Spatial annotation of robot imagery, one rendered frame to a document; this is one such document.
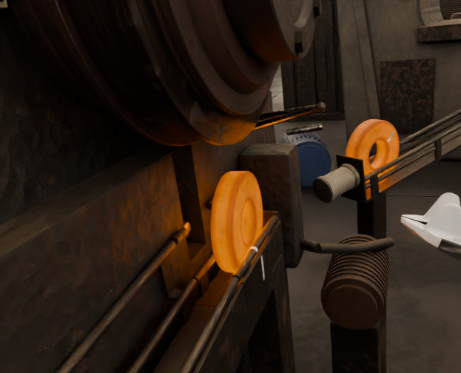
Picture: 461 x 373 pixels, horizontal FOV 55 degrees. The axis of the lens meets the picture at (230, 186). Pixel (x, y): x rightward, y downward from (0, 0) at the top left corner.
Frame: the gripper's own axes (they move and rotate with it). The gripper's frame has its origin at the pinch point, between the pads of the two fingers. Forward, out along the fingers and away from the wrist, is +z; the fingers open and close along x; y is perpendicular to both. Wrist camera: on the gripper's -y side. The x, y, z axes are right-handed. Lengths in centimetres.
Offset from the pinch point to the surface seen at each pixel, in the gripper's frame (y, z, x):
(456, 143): -5, -14, -71
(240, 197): -3.2, 22.8, 1.4
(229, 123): 9.2, 24.6, 7.4
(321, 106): 11.0, 15.8, -5.2
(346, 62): -18, 37, -274
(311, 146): -59, 37, -196
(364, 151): -5.0, 8.1, -42.4
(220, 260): -11.1, 22.5, 6.4
